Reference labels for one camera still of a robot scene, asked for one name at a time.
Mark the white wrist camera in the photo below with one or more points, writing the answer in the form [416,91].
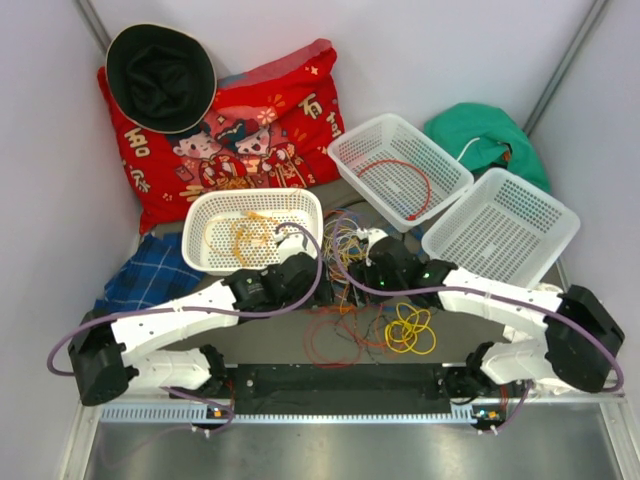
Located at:
[291,244]
[370,236]

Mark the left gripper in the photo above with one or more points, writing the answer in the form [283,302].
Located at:
[324,293]

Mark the white rectangular basket centre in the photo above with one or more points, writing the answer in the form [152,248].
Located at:
[401,172]

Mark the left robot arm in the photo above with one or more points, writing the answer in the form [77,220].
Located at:
[129,351]

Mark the white cloth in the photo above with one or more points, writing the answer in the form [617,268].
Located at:
[552,387]

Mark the black round hat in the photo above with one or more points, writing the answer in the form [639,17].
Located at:
[160,78]

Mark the red printed pillow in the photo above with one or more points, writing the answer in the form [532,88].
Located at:
[268,127]

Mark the white rectangular basket right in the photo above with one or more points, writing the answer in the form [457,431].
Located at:
[503,228]

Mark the white basket with rounded corners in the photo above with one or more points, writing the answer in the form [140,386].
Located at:
[228,230]

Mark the blue plaid cloth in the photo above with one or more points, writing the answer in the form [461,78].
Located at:
[155,274]

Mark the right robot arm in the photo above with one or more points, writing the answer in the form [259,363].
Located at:
[565,340]

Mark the white rectangular basket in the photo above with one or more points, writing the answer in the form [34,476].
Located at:
[401,172]
[503,228]

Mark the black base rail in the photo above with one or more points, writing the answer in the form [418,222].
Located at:
[359,389]

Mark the green cloth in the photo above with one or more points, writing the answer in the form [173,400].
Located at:
[481,137]

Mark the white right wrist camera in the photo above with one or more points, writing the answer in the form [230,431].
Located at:
[370,236]

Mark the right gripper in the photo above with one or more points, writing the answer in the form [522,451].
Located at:
[364,269]

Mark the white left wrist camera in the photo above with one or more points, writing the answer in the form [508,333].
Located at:
[291,244]

